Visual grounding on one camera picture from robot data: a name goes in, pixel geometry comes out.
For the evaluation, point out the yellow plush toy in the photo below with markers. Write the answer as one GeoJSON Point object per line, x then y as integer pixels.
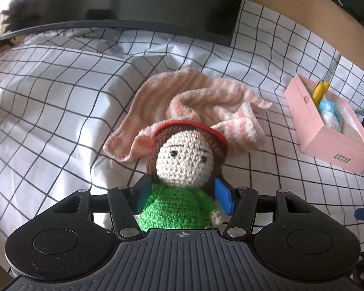
{"type": "Point", "coordinates": [319, 92]}

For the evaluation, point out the pink white striped knitted cloth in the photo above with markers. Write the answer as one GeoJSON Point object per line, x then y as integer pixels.
{"type": "Point", "coordinates": [197, 97]}

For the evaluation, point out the crochet doll green dress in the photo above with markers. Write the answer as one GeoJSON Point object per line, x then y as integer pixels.
{"type": "Point", "coordinates": [185, 163]}

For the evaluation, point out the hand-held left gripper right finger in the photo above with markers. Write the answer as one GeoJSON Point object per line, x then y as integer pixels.
{"type": "Point", "coordinates": [224, 194]}

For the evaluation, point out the pink cardboard box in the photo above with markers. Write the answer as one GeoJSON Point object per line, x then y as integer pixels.
{"type": "Point", "coordinates": [327, 145]}

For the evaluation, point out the black monitor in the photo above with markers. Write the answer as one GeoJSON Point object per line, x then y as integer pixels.
{"type": "Point", "coordinates": [124, 3]}

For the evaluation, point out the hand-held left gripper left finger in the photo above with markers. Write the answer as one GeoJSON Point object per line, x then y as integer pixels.
{"type": "Point", "coordinates": [143, 192]}

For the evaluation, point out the blue white packet in box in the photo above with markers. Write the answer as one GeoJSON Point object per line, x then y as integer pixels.
{"type": "Point", "coordinates": [330, 113]}

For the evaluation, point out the white black checked bed sheet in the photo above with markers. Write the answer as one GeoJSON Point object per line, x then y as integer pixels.
{"type": "Point", "coordinates": [48, 103]}

